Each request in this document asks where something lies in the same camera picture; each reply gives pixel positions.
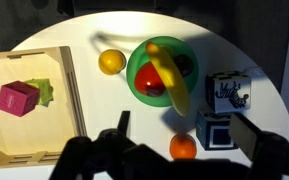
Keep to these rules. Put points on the yellow banana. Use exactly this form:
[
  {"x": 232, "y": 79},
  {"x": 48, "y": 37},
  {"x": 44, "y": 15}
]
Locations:
[{"x": 170, "y": 75}]

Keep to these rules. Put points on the yellow lemon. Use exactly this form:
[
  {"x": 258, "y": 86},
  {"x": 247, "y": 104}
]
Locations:
[{"x": 112, "y": 61}]

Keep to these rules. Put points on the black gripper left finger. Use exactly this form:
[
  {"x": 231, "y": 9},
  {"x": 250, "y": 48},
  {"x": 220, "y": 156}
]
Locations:
[{"x": 124, "y": 121}]

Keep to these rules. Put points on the orange fruit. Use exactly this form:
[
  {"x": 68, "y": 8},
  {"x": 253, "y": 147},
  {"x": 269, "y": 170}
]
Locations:
[{"x": 183, "y": 146}]

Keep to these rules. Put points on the blue cube with square print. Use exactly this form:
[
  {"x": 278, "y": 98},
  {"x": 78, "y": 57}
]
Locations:
[{"x": 214, "y": 133}]

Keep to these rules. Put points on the green plastic bowl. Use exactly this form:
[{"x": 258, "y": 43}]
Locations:
[{"x": 140, "y": 53}]

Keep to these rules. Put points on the red apple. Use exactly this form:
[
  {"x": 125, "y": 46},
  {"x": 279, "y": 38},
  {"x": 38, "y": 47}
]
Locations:
[{"x": 147, "y": 80}]

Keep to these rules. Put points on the wooden tray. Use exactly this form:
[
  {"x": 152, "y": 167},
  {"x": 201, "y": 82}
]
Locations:
[{"x": 34, "y": 133}]

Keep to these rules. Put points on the dark purple plum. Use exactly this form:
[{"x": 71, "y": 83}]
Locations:
[{"x": 185, "y": 65}]

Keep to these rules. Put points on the zebra print cube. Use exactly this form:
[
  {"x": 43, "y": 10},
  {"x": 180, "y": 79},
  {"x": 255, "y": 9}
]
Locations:
[{"x": 229, "y": 91}]

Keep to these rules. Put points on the pink cube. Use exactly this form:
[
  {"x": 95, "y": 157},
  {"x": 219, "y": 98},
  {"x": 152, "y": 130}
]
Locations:
[{"x": 17, "y": 98}]

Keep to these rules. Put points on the yellow-green cube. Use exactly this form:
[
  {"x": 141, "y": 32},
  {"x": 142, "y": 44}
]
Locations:
[{"x": 45, "y": 90}]

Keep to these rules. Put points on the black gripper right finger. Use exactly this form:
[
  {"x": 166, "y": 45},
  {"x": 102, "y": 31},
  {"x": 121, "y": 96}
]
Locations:
[{"x": 249, "y": 135}]

